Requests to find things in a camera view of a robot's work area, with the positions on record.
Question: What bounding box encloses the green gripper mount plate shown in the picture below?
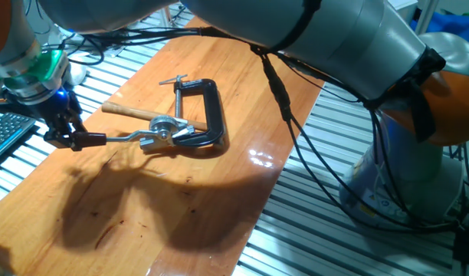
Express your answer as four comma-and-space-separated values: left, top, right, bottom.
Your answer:
0, 49, 70, 93

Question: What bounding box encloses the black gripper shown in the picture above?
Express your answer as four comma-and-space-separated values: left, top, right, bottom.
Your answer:
27, 88, 87, 150

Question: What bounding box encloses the metal lever dark red knob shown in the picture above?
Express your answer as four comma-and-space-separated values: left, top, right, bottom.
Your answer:
71, 130, 155, 151

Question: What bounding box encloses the blue plastic bag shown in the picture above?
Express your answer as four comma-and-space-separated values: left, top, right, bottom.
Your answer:
410, 13, 469, 44

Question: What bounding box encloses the black C-clamp with screw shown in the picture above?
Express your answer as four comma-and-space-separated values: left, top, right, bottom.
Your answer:
159, 74, 225, 149

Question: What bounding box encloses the aluminium frame post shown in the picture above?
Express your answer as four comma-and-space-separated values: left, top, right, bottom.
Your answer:
414, 0, 441, 35

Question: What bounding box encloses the glossy wooden board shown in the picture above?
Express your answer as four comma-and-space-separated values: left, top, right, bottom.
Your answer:
0, 17, 323, 276

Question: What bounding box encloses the wooden handle claw hammer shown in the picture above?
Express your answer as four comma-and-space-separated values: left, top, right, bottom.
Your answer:
100, 100, 208, 132

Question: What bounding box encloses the black computer keyboard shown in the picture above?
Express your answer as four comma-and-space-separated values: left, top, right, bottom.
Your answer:
0, 112, 37, 166

